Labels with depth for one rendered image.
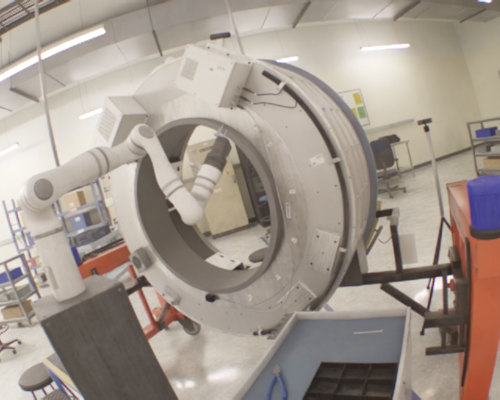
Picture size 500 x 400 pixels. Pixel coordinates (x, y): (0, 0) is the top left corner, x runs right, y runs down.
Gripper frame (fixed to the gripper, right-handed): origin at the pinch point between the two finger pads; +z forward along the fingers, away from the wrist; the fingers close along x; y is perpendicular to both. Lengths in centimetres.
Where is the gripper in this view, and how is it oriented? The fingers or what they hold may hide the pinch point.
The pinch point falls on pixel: (225, 125)
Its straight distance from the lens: 111.8
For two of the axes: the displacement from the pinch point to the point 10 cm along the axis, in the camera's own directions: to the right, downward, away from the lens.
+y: 9.2, 3.0, -2.5
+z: 3.6, -8.9, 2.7
